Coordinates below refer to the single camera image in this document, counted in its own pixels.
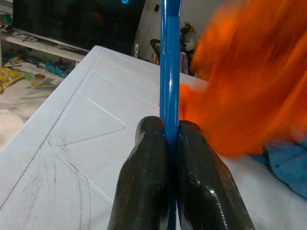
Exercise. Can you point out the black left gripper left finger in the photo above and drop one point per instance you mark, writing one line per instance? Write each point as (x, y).
(144, 179)

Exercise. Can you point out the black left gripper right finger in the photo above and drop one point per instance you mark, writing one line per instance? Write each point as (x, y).
(204, 187)

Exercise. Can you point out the blue plastic hanger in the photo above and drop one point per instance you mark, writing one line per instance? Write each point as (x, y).
(170, 72)

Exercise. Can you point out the orange shirt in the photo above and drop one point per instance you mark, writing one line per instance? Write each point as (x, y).
(251, 83)

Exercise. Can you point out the white folding table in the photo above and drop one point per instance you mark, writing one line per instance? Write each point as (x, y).
(72, 143)

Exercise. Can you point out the crumpled blue cloth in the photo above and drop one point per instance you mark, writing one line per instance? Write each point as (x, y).
(287, 165)

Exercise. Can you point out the white tv bench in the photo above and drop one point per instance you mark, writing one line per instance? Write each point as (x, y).
(48, 48)

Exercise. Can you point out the yellow toy mat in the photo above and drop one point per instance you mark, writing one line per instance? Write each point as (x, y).
(9, 77)

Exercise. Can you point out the black television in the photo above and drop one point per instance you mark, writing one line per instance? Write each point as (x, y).
(72, 21)

